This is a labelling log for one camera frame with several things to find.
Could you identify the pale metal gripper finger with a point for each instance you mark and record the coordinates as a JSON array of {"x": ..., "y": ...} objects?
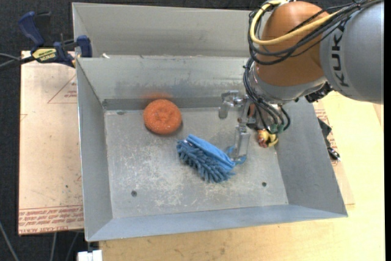
[
  {"x": 242, "y": 143},
  {"x": 226, "y": 101}
]

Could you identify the yellow and red toy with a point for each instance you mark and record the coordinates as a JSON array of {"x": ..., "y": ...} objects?
[{"x": 270, "y": 139}]

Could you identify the blue microfibre cloth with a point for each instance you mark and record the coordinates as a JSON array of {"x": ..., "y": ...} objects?
[{"x": 204, "y": 159}]

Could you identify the orange round scouring pad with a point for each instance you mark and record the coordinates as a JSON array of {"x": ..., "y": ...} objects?
[{"x": 162, "y": 116}]

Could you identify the grey metal bin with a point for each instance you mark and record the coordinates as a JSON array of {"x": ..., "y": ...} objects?
[{"x": 159, "y": 186}]

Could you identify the brown cardboard board, red print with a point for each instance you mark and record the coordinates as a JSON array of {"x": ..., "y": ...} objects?
[{"x": 49, "y": 143}]

